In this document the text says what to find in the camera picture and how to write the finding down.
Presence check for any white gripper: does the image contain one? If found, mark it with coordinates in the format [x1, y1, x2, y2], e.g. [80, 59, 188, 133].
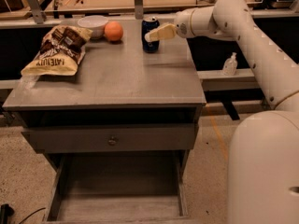
[144, 8, 194, 42]

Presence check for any blue pepsi can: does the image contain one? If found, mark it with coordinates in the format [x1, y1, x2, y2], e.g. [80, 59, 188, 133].
[141, 17, 160, 53]

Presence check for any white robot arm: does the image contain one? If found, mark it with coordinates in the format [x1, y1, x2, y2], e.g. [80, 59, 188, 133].
[144, 0, 299, 224]

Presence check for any grey drawer cabinet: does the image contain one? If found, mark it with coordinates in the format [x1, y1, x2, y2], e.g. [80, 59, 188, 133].
[2, 18, 207, 224]

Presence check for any grey upper drawer with knob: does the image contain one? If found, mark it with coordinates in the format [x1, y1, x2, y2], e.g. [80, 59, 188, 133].
[21, 123, 198, 154]

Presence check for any open grey middle drawer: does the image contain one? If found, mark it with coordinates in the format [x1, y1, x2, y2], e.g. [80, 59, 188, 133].
[42, 151, 200, 224]

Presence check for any orange fruit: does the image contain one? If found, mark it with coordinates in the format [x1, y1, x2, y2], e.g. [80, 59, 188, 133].
[105, 21, 123, 42]

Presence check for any clear sanitizer pump bottle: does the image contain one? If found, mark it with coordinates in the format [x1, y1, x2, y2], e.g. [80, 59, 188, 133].
[222, 52, 237, 76]

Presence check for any white plastic bowl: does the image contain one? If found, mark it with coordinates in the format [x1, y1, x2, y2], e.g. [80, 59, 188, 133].
[78, 15, 108, 39]

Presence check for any yellow brown chip bag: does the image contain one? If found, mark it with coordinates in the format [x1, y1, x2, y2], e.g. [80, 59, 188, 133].
[21, 25, 93, 76]

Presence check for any black floor cable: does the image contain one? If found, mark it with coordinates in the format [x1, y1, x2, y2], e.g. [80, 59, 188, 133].
[0, 203, 47, 224]

